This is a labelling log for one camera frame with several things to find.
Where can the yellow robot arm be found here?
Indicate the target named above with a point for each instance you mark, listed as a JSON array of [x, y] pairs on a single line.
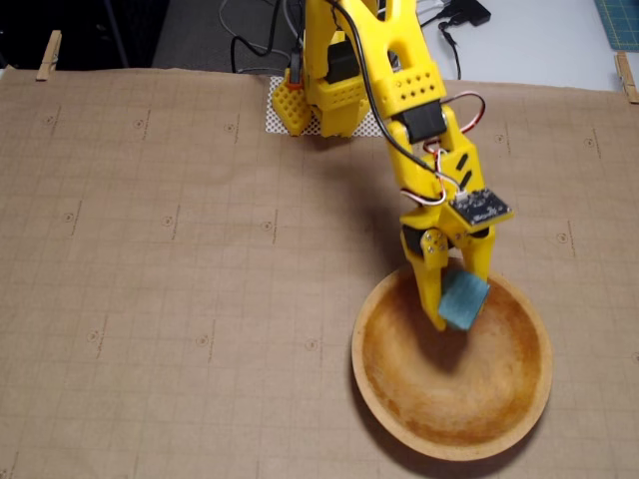
[[394, 30]]

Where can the green cutting mat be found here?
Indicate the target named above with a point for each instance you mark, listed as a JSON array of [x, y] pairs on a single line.
[[619, 22]]

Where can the wooden clothespin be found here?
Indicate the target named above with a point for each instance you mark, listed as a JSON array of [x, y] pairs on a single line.
[[626, 77], [49, 56]]

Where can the yellow robot base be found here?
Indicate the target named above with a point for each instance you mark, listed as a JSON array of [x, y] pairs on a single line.
[[339, 115]]

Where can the round wooden bowl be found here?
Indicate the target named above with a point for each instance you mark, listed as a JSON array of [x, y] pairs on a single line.
[[449, 394]]

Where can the brown gridded paper mat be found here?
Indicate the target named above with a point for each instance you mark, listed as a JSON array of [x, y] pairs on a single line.
[[175, 259]]

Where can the black power adapter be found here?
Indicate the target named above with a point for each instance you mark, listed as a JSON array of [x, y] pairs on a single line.
[[474, 12]]

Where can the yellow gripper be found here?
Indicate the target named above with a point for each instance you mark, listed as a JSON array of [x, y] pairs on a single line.
[[432, 247]]

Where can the white perforated mat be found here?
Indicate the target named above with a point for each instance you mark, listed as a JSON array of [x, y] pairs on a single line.
[[275, 117]]

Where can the blue block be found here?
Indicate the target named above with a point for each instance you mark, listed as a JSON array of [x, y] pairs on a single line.
[[464, 299]]

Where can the black camera circuit board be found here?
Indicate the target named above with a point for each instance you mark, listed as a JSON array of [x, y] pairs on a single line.
[[481, 207]]

